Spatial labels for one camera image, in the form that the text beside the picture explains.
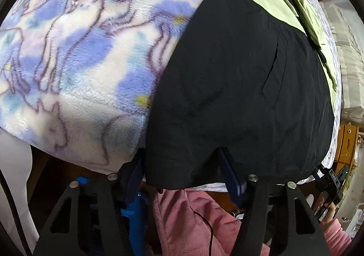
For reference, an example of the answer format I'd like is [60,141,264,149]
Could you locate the person's right hand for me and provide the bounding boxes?
[318,191,342,226]

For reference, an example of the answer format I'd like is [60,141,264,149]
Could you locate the black cable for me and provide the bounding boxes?
[189,205,214,256]

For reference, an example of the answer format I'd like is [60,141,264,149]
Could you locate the person's pink pants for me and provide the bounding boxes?
[152,188,270,256]

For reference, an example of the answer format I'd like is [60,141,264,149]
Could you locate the black and green jacket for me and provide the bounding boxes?
[144,0,339,191]

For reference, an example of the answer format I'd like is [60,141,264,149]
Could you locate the person's right forearm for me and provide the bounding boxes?
[321,218,353,256]

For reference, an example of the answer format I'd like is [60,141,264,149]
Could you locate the white curtain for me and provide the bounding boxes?
[318,0,364,111]

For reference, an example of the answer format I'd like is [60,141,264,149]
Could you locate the wooden drawer cabinet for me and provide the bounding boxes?
[334,124,360,166]

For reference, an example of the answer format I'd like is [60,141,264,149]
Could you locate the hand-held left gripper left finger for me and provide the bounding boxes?
[34,154,147,256]

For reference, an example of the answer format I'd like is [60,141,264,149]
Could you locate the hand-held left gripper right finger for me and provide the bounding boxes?
[217,148,332,256]

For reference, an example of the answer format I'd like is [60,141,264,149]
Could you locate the white chair shell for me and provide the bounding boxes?
[0,128,40,256]

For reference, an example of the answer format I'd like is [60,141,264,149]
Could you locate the floral fleece blanket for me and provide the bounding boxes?
[0,0,343,192]

